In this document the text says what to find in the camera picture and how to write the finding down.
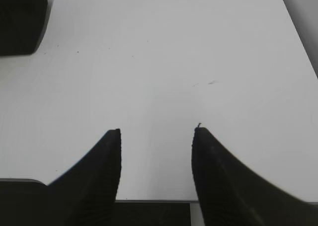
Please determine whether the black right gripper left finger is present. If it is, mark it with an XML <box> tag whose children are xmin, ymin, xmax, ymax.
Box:
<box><xmin>48</xmin><ymin>129</ymin><xmax>122</xmax><ymax>226</ymax></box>

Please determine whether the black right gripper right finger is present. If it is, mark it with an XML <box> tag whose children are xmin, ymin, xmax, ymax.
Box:
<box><xmin>191</xmin><ymin>126</ymin><xmax>318</xmax><ymax>226</ymax></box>

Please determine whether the black tote bag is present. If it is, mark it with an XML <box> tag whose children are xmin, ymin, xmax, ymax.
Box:
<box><xmin>0</xmin><ymin>0</ymin><xmax>48</xmax><ymax>56</ymax></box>

